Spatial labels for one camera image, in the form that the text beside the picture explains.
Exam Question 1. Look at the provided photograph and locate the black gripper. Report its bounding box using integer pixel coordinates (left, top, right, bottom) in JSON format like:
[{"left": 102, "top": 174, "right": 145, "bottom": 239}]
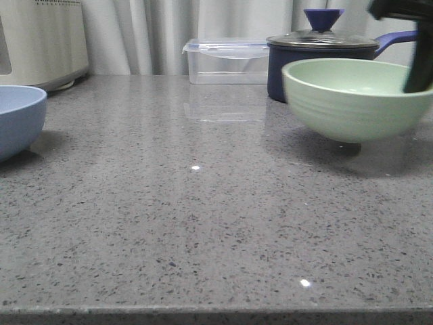
[{"left": 367, "top": 0, "right": 432, "bottom": 93}]

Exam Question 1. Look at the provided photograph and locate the green bowl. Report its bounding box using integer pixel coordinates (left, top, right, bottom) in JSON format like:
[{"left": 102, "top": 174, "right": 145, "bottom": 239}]
[{"left": 281, "top": 58, "right": 432, "bottom": 143}]

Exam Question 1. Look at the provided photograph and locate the blue bowl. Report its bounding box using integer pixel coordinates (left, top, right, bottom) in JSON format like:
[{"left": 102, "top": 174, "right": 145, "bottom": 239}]
[{"left": 1, "top": 85, "right": 47, "bottom": 161}]

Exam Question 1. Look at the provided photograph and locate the glass lid with blue knob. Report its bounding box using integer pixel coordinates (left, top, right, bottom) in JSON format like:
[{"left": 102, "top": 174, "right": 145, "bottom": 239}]
[{"left": 267, "top": 9, "right": 379, "bottom": 49}]

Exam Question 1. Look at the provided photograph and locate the dark blue saucepan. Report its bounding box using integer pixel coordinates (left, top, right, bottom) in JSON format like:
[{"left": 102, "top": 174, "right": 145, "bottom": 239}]
[{"left": 266, "top": 30, "right": 419, "bottom": 104}]

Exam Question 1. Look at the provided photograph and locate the clear plastic food container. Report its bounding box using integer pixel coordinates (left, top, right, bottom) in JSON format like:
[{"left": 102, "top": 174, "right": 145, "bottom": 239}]
[{"left": 183, "top": 38, "right": 269, "bottom": 85}]

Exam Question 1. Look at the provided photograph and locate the white curtain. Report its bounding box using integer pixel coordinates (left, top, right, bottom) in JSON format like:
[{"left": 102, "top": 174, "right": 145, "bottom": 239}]
[{"left": 82, "top": 0, "right": 415, "bottom": 75}]

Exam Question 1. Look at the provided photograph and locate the cream toaster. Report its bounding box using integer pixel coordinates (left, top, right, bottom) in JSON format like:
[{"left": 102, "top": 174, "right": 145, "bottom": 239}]
[{"left": 1, "top": 1, "right": 89, "bottom": 91}]

